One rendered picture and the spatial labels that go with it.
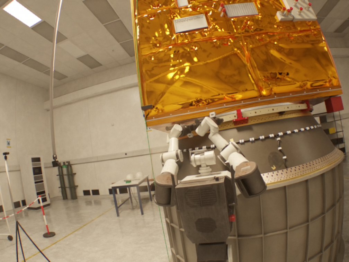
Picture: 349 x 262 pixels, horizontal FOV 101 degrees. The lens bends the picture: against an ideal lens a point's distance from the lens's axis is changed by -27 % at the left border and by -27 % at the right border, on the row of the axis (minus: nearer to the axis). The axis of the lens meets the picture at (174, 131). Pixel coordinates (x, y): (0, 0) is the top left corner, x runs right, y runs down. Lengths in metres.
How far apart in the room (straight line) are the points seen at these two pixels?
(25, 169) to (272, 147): 7.68
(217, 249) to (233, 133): 0.96
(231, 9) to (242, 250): 2.15
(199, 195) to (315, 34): 1.95
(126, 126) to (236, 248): 6.72
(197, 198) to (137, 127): 6.85
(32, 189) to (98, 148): 3.16
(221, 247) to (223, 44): 1.58
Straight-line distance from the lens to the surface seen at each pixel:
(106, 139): 8.07
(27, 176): 7.94
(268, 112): 1.65
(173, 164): 1.15
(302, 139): 1.71
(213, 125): 1.23
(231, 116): 1.61
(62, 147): 9.42
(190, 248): 1.89
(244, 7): 2.17
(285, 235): 1.62
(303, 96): 1.91
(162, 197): 1.01
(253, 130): 1.60
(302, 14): 2.28
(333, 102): 2.14
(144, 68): 1.87
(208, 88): 1.67
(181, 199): 0.81
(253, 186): 0.94
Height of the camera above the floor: 1.50
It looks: 6 degrees up
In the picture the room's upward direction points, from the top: 9 degrees counter-clockwise
